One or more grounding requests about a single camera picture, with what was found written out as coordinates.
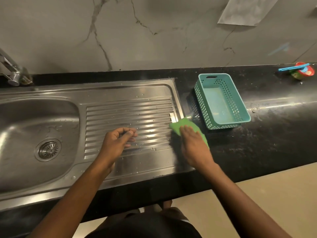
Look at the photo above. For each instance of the chrome faucet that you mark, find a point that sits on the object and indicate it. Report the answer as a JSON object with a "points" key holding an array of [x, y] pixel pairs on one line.
{"points": [[12, 74]]}

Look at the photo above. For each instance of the person's grey trousers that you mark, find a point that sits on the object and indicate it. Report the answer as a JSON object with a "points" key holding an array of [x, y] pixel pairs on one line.
{"points": [[175, 214]]}

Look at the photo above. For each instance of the red bowl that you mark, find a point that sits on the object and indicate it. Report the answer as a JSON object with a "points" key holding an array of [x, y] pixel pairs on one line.
{"points": [[303, 73]]}

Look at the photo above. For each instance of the blue plastic utensil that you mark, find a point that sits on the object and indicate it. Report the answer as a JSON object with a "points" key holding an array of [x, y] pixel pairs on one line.
{"points": [[287, 68]]}

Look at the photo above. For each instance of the teal plastic basket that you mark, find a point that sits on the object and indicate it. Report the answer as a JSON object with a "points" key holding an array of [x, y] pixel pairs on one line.
{"points": [[218, 104]]}

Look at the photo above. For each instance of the stainless steel sink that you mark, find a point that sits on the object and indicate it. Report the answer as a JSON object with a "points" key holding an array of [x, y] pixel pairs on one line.
{"points": [[138, 91]]}

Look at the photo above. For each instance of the person's left hand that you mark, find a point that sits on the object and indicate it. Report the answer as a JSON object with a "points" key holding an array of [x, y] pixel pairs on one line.
{"points": [[114, 146]]}

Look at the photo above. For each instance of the person's right forearm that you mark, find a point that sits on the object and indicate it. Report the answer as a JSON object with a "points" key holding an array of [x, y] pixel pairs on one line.
{"points": [[235, 200]]}

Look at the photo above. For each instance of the green cleaning cloth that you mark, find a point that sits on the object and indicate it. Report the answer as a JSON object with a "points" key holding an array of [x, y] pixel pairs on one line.
{"points": [[178, 127]]}

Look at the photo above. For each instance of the person's right foot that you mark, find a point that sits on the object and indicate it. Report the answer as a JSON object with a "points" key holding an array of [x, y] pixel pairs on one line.
{"points": [[167, 204]]}

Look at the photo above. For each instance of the metal drain strainer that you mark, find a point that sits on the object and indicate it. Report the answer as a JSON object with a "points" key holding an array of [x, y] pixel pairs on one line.
{"points": [[48, 149]]}

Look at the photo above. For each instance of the person's left forearm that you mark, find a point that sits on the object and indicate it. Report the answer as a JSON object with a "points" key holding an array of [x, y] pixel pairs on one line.
{"points": [[74, 203]]}

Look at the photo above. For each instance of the person's right hand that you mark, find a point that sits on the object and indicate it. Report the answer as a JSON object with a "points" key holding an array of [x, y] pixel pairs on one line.
{"points": [[195, 151]]}

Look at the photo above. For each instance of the person's black shirt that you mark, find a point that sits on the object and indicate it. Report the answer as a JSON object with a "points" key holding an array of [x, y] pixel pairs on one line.
{"points": [[148, 228]]}

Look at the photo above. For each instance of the white paper sheet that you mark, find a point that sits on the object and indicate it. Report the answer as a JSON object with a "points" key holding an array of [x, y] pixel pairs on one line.
{"points": [[247, 9]]}

